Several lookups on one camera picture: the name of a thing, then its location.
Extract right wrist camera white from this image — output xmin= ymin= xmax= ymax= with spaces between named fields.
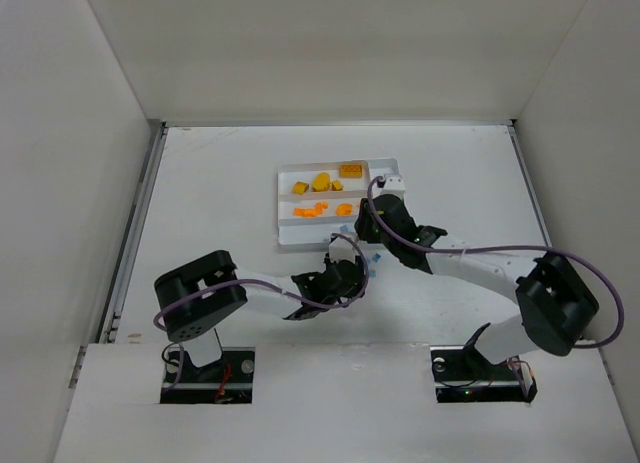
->
xmin=378 ymin=174 xmax=406 ymax=199

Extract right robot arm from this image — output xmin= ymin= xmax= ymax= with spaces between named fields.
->
xmin=355 ymin=194 xmax=599 ymax=365

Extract orange half-round lego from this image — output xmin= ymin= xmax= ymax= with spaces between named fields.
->
xmin=336 ymin=203 xmax=353 ymax=216

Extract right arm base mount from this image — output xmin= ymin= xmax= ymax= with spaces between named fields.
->
xmin=430 ymin=323 xmax=538 ymax=404

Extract orange curved piece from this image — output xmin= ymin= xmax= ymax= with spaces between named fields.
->
xmin=293 ymin=207 xmax=316 ymax=217

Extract white divided sorting tray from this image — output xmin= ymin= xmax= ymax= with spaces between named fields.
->
xmin=277 ymin=158 xmax=405 ymax=248

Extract yellow long duplo brick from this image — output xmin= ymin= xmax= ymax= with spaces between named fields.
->
xmin=339 ymin=163 xmax=364 ymax=178

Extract orange slope piece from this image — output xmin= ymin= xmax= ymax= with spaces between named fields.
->
xmin=314 ymin=201 xmax=329 ymax=216

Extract yellow curved duplo brick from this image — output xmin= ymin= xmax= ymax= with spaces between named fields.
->
xmin=312 ymin=172 xmax=332 ymax=192

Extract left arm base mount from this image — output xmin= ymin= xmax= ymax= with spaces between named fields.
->
xmin=160 ymin=346 xmax=255 ymax=405

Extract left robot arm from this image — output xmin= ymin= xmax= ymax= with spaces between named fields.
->
xmin=154 ymin=250 xmax=370 ymax=369

